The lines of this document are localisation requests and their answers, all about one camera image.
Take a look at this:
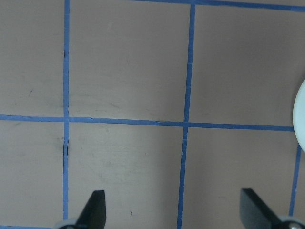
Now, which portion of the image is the pale green cooking pot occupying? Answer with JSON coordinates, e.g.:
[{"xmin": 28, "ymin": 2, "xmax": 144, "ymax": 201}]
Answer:
[{"xmin": 293, "ymin": 81, "xmax": 305, "ymax": 151}]

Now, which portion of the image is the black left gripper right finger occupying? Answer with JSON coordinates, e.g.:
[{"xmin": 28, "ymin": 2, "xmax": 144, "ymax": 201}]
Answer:
[{"xmin": 240, "ymin": 188, "xmax": 282, "ymax": 229}]

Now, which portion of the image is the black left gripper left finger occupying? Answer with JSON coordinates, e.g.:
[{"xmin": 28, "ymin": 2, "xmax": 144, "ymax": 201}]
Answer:
[{"xmin": 75, "ymin": 190, "xmax": 106, "ymax": 229}]

